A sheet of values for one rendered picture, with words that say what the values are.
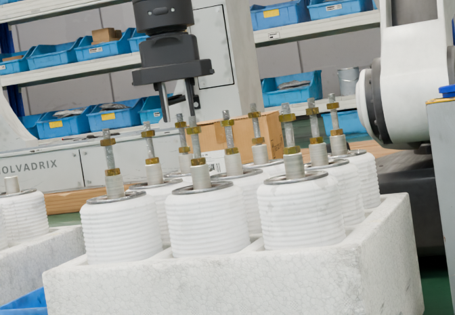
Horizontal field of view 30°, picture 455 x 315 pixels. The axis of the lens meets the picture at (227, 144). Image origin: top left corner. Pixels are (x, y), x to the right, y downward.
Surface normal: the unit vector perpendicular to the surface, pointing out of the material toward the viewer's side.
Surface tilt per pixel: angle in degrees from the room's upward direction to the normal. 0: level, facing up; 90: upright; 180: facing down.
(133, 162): 90
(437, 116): 90
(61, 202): 90
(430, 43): 44
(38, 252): 90
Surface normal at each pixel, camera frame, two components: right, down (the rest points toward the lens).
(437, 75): -0.36, -0.29
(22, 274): 0.93, -0.12
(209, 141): -0.20, 0.08
